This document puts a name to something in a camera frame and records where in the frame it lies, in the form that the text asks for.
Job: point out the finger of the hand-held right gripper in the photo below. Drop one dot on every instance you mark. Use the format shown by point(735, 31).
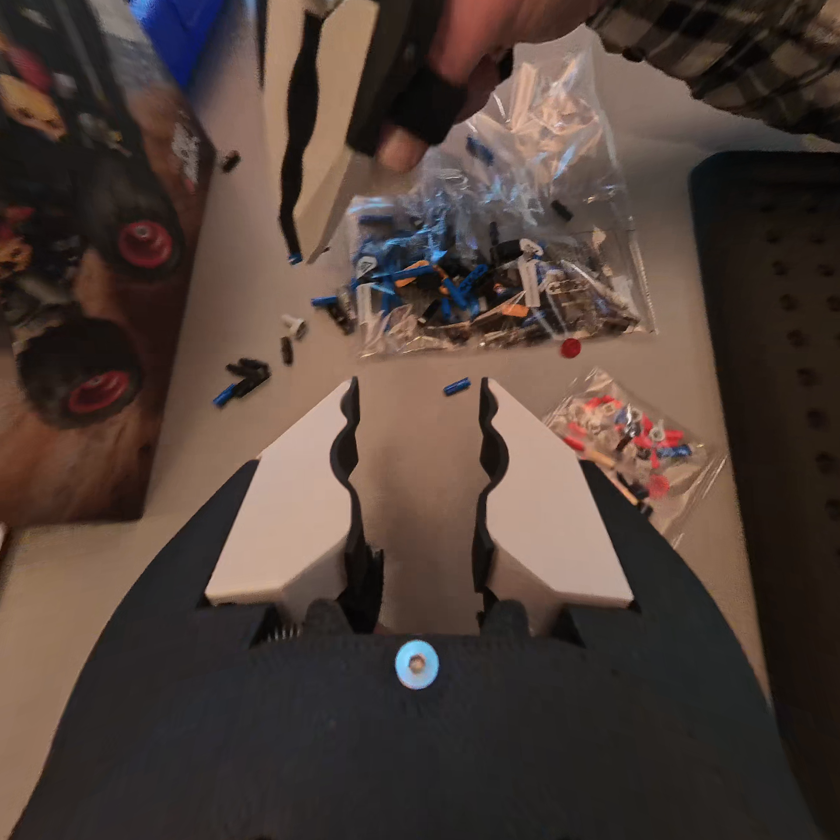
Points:
point(295, 131)
point(341, 98)

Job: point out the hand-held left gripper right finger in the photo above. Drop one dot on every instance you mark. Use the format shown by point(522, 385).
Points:
point(558, 525)

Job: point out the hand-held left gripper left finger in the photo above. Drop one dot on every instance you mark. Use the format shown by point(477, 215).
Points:
point(282, 525)

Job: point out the clear bag of small pins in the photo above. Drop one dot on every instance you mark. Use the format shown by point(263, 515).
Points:
point(630, 433)

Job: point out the clear bag of mixed parts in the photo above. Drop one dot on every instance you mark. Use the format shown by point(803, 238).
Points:
point(525, 197)

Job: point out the grey desk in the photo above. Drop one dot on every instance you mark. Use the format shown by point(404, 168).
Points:
point(407, 472)

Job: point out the person's right hand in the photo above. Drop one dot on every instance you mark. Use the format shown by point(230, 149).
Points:
point(512, 26)

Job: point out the black bent beam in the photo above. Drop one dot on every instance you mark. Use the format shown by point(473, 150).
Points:
point(249, 375)

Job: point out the blue plastic bin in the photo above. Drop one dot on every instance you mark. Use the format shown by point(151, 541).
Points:
point(177, 33)

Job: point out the red round stud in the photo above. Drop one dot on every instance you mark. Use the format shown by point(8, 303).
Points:
point(571, 348)

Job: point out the dark perforated mat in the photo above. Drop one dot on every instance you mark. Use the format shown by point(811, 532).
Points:
point(787, 394)

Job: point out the toy truck set box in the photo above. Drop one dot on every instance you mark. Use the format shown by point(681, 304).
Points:
point(79, 328)

